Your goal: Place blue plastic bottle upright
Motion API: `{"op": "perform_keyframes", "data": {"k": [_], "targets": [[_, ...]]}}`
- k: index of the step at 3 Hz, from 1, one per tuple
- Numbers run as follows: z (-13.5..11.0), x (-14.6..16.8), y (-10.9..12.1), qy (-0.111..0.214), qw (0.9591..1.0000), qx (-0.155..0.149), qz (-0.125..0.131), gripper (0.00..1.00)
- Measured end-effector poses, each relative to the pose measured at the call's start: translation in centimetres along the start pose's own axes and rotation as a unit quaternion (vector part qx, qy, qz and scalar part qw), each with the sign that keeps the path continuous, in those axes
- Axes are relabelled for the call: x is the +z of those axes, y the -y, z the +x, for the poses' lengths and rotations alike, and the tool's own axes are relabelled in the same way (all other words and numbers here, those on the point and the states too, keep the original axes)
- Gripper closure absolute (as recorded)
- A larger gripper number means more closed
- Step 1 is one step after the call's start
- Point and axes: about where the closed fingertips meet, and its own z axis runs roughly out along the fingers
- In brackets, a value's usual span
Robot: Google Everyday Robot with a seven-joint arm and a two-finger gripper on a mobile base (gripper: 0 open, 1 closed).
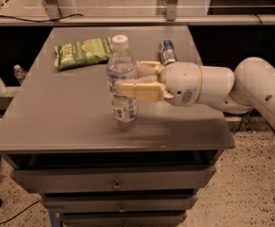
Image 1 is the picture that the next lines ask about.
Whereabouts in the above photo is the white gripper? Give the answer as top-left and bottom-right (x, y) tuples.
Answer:
(114, 61), (201, 107)

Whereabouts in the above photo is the blue label plastic water bottle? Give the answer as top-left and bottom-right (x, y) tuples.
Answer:
(107, 35), (137, 123)

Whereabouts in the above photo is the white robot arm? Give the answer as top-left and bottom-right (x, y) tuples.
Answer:
(114, 57), (275, 130)

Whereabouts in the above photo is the small clear bottle background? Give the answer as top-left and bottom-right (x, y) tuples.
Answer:
(13, 64), (27, 84)

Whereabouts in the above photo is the blue silver soda can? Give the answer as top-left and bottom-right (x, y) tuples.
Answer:
(159, 39), (178, 65)

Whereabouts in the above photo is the green chip bag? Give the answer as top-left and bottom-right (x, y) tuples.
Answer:
(54, 37), (112, 70)

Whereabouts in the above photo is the grey drawer cabinet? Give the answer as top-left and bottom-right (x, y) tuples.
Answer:
(0, 26), (237, 227)

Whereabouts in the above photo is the middle drawer with knob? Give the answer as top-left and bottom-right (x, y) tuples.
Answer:
(43, 195), (198, 213)

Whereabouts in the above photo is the drawer with knob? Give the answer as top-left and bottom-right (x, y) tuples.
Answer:
(43, 195), (198, 213)
(60, 211), (186, 227)
(11, 166), (215, 194)

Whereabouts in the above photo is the top drawer with knob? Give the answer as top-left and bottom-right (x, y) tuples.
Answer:
(11, 166), (215, 194)

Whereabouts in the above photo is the bottom drawer with knob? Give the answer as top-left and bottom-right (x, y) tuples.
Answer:
(60, 211), (186, 227)

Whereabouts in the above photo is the grey metal post centre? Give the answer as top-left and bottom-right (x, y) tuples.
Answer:
(155, 0), (178, 21)

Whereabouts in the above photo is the grey metal post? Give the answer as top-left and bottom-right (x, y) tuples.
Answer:
(155, 0), (178, 21)
(41, 0), (77, 20)

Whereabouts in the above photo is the black cable on ledge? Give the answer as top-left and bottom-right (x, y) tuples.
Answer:
(0, 9), (84, 24)

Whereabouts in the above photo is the grey metal post left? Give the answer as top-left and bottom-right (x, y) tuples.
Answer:
(41, 0), (77, 20)

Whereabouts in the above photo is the black cable on floor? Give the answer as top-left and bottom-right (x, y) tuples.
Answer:
(0, 199), (43, 226)

